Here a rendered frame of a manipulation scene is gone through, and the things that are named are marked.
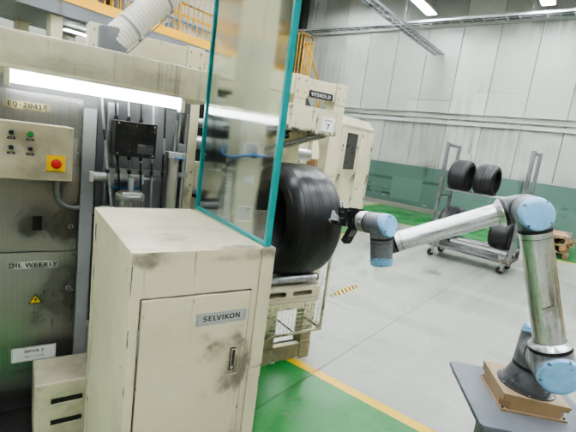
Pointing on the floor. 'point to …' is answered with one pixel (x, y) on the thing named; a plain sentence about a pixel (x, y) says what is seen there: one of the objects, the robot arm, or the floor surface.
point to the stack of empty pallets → (563, 244)
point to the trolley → (456, 178)
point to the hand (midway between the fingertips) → (331, 220)
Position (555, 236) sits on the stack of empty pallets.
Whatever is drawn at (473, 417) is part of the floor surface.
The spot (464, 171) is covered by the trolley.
